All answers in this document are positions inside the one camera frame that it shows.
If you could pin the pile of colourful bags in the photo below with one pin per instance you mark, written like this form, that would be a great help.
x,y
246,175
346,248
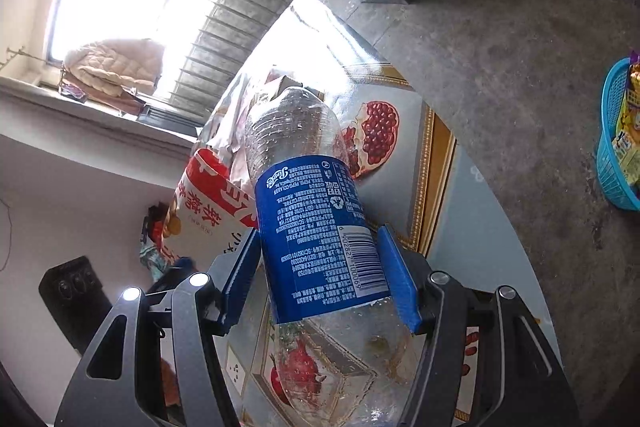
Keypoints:
x,y
155,242

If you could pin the purple yellow snack packet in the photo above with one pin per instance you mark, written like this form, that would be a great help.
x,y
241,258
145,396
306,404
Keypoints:
x,y
632,107

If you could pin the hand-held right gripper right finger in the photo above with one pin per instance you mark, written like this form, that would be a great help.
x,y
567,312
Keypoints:
x,y
400,287

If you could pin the clear plastic bottle blue label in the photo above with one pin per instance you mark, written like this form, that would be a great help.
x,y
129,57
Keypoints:
x,y
310,227

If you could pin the grey window grille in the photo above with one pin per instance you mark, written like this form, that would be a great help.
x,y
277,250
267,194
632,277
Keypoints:
x,y
235,32

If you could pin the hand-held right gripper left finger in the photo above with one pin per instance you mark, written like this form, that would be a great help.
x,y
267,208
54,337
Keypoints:
x,y
242,277

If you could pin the beige padded coat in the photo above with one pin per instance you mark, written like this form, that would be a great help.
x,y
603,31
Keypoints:
x,y
115,67

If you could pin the blue plastic basket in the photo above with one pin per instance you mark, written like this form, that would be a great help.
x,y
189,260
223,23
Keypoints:
x,y
612,177

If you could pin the white red paper carton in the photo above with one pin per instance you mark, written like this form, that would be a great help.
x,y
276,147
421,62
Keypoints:
x,y
210,212

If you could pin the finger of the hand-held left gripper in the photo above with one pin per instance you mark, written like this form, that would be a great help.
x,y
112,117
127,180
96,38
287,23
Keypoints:
x,y
170,274

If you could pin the clear plastic bag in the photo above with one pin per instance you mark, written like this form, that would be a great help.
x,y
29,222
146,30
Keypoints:
x,y
230,122

